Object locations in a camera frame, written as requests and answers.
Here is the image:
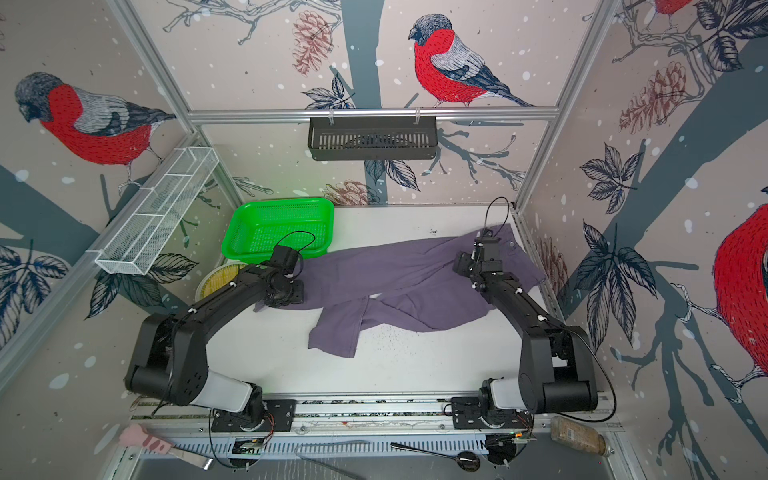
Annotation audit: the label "purple trousers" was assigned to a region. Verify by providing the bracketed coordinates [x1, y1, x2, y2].
[254, 223, 546, 360]

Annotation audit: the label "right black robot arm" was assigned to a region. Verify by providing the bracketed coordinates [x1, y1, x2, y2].
[453, 228, 598, 414]

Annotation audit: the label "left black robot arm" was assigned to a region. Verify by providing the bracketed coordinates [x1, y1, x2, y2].
[124, 245, 303, 422]

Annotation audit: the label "round woven bamboo tray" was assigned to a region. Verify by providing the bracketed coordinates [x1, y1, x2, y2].
[195, 261, 246, 301]

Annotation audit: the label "green plastic basket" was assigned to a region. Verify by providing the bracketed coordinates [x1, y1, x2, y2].
[221, 198, 335, 264]

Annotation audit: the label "black hanging plastic basket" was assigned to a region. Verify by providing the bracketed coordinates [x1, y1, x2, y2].
[308, 117, 438, 161]

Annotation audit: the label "brown filled plastic bottle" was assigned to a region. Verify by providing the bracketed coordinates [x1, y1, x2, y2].
[550, 416, 611, 457]

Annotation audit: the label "black long spoon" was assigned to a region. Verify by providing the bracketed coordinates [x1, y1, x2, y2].
[390, 442, 481, 473]

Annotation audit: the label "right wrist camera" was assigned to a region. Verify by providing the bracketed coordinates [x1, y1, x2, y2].
[474, 236, 500, 260]

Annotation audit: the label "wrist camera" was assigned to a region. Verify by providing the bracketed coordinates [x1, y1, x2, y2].
[474, 236, 500, 260]
[270, 245, 300, 276]

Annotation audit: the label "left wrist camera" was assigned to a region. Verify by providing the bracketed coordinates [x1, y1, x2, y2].
[270, 245, 300, 276]

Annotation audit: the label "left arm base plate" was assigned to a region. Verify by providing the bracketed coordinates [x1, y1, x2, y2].
[210, 399, 297, 434]

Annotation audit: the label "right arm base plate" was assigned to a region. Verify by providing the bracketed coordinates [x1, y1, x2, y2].
[445, 397, 533, 430]

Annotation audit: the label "aluminium mounting rail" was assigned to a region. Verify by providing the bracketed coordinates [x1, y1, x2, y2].
[129, 391, 625, 437]

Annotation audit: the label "pink handled brush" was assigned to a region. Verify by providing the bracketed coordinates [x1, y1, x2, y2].
[119, 424, 214, 470]

